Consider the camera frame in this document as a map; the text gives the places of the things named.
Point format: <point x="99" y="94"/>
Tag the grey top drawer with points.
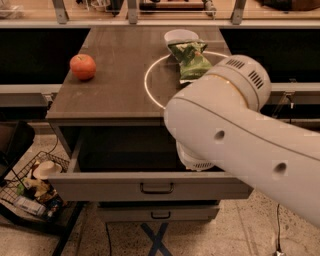
<point x="122" y="164"/>

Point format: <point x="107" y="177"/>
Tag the grey drawer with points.
<point x="157" y="213"/>
<point x="122" y="164"/>

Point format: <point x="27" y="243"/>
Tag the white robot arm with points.
<point x="218" y="119"/>

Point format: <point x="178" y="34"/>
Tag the grey drawer cabinet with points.
<point x="135" y="77"/>

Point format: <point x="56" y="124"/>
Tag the grey bottom drawer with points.
<point x="157" y="213"/>

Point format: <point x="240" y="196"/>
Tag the green chip bag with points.
<point x="189" y="54"/>

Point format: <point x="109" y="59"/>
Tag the white bowl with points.
<point x="179" y="35"/>

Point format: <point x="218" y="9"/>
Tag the red apple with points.
<point x="83" y="66"/>

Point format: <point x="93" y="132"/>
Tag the blue tape cross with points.
<point x="157" y="239"/>

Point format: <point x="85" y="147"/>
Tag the white cup in basket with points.
<point x="46" y="168"/>

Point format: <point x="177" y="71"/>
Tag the white packet in basket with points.
<point x="29" y="206"/>

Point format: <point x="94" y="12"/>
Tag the black wire basket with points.
<point x="23" y="183"/>

